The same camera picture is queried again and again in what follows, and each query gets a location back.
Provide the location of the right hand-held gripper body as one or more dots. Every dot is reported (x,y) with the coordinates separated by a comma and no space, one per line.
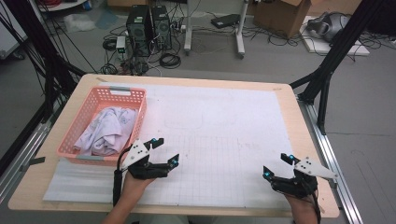
(299,186)

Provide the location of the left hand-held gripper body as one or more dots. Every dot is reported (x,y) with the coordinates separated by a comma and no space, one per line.
(144,171)

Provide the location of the lilac printed towel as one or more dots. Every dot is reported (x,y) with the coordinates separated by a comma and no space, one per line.
(106,130)

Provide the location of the pink plastic basket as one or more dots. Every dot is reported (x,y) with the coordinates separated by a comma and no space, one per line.
(93,96)

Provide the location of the person's left hand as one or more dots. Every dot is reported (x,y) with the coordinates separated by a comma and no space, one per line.
(134,188)

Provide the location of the person's right hand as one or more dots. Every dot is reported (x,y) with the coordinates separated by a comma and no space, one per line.
(303,210)

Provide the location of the white grid mat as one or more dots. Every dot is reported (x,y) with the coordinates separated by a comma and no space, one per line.
(193,96)

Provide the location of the white adapter box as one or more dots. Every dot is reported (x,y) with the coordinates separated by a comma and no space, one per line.
(120,43)

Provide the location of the black computer tower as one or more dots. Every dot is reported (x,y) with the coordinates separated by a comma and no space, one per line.
(138,31)
(162,28)

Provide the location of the white foam board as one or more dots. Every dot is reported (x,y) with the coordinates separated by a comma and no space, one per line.
(317,46)

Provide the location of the grey headset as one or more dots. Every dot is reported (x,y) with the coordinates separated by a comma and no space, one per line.
(330,26)

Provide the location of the black flat device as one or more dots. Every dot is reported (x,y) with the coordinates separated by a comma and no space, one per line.
(224,20)

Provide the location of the open cardboard box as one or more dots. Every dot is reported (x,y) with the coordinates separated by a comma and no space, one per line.
(280,17)

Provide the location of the clear plastic bag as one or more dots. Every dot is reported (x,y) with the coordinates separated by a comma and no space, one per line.
(79,22)

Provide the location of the white round table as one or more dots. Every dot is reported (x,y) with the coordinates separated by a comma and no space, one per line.
(62,5)

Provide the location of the white cabinet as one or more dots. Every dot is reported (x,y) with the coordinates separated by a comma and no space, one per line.
(9,37)

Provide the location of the grey rail bracket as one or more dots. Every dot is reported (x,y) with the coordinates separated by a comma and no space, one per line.
(35,161)
(333,184)

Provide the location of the aluminium rail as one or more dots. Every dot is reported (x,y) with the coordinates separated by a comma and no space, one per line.
(342,193)
(29,143)

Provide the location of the white stand frame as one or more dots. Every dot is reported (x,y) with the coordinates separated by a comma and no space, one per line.
(187,31)

